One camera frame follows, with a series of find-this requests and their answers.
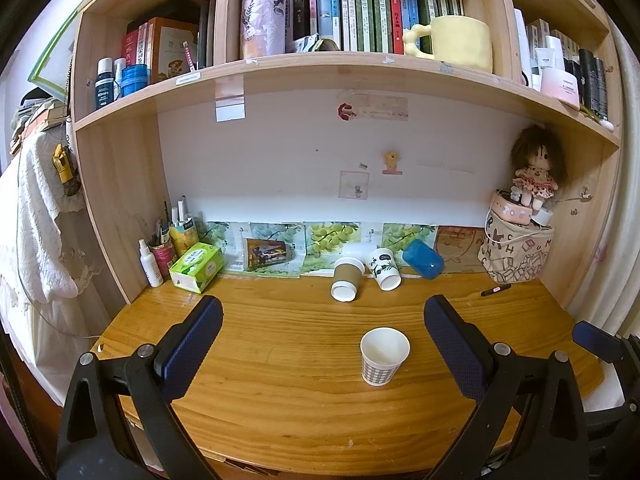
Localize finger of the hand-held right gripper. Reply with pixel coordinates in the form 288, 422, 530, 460
572, 320, 640, 376

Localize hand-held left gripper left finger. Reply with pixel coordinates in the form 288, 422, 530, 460
56, 296, 224, 480

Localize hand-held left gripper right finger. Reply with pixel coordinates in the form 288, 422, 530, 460
423, 294, 591, 480

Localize checkered paper cup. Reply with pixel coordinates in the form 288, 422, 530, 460
360, 327, 411, 387

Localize blue plastic cup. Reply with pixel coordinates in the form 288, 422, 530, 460
402, 239, 445, 280

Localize panda print paper cup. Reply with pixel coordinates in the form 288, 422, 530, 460
368, 247, 402, 292

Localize brown paper cup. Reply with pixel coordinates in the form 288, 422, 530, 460
330, 257, 366, 303

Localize dark upright books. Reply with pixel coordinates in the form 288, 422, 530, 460
196, 0, 217, 70

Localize green tissue pack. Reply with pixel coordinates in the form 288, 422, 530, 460
168, 242, 225, 294

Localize white spray bottle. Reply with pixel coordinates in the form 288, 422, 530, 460
138, 239, 164, 288

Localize red pen holder with pens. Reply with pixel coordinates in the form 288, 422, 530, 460
148, 201, 176, 281

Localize orange cartoon picture sheet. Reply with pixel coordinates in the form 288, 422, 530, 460
434, 226, 488, 275

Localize printed canvas bag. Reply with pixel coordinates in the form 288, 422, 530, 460
477, 207, 555, 285

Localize yellow green packet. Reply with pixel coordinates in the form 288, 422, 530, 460
169, 216, 200, 259

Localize grape picture sheet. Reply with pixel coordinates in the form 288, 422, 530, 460
382, 223, 438, 253
231, 222, 307, 277
196, 221, 236, 256
304, 223, 368, 258

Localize pink box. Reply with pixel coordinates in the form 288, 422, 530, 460
490, 189, 534, 226

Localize brown haired rag doll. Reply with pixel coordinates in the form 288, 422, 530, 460
509, 125, 568, 212

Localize small pink picture card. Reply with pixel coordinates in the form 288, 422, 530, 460
339, 170, 371, 201

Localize white lace cloth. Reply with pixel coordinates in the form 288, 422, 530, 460
0, 130, 93, 306

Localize yellow hanging toy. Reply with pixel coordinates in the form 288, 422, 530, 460
52, 143, 73, 184

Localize black cosmetic tubes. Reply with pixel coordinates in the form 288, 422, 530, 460
577, 49, 609, 117

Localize blue jar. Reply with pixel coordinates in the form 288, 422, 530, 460
121, 64, 151, 97

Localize dark bottle with white cap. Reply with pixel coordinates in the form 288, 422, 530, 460
94, 57, 116, 111

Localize small white bottle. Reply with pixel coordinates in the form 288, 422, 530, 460
113, 58, 128, 100

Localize white cosmetic tube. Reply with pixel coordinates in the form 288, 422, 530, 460
534, 35, 565, 77

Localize orange book box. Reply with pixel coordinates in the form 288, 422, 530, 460
147, 16, 200, 85

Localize wooden bookshelf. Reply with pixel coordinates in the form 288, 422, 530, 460
69, 0, 623, 306

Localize yellow ceramic mug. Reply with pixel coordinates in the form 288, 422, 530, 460
402, 16, 494, 74

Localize white cosmetic bottle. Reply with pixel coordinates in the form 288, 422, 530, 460
514, 8, 534, 86

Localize red book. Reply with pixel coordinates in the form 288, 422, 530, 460
121, 29, 141, 68

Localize green edged sheet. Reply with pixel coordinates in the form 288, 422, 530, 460
27, 7, 83, 103

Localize crumpled snack packet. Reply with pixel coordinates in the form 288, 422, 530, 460
295, 32, 338, 54

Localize floral cylinder tube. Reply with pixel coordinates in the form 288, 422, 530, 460
240, 0, 288, 60

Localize row of books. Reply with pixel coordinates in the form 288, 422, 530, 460
285, 0, 466, 56

